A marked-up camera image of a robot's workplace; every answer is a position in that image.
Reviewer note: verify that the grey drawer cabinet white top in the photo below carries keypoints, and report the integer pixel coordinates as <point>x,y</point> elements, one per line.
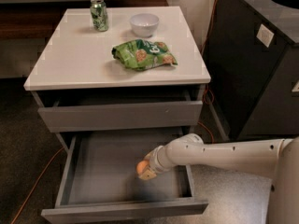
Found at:
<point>88,81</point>

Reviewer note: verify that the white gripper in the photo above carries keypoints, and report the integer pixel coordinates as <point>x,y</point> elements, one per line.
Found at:
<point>154,163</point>

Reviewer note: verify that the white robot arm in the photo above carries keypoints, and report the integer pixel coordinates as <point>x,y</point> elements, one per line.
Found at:
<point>277,159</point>

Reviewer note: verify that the grey top drawer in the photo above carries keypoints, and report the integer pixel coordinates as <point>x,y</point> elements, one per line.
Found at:
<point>81,118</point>

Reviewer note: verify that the grey drawer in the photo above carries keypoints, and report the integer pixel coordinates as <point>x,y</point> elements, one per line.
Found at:
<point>81,118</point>
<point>100,182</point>

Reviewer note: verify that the green chip bag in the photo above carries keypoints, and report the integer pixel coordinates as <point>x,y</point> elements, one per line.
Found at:
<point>143,55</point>

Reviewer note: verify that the black trash bin cabinet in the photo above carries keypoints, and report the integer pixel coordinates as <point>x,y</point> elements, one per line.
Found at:
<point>252,55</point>

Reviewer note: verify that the orange fruit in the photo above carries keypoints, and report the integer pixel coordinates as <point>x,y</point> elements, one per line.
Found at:
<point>142,166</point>

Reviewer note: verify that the white bowl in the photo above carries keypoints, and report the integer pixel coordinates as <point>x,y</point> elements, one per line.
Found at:
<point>144,24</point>

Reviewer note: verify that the green soda can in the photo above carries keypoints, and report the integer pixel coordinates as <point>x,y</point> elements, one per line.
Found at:
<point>98,10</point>

